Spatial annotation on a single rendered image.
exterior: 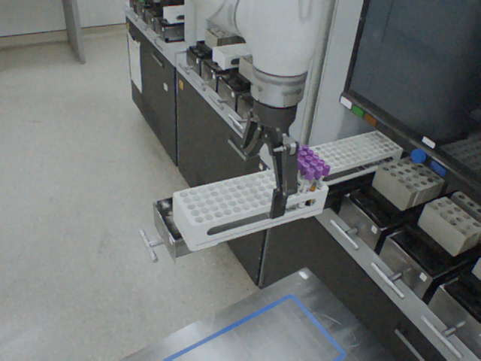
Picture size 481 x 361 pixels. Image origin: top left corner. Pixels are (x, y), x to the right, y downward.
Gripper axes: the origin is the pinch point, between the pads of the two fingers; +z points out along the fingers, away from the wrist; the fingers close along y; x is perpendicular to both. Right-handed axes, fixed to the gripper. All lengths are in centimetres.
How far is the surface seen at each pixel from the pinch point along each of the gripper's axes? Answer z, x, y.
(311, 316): 9.8, -2.5, 23.2
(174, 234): 10.2, -16.9, -5.3
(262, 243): 57, 25, -33
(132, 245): 92, -11, -83
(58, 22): 75, -1, -361
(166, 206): 10.1, -15.5, -14.0
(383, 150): 5.7, 41.8, -8.4
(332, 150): 6.0, 29.0, -13.8
